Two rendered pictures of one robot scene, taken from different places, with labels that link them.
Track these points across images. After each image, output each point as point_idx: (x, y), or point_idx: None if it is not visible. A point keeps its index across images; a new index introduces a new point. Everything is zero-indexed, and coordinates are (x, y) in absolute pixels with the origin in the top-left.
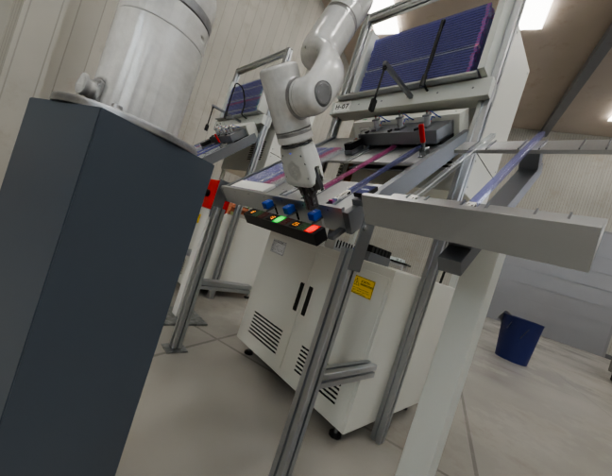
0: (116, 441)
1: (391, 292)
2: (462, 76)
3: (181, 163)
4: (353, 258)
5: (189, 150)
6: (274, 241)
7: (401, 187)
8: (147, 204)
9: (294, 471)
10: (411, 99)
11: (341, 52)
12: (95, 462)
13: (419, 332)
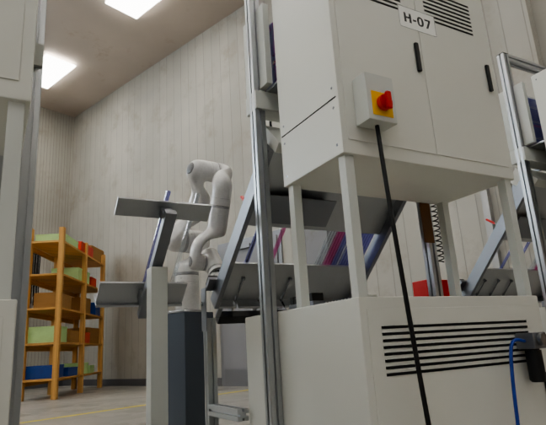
0: (183, 418)
1: (247, 338)
2: None
3: (176, 317)
4: (201, 324)
5: (177, 312)
6: None
7: (228, 256)
8: (172, 332)
9: None
10: None
11: (214, 223)
12: (179, 422)
13: (300, 384)
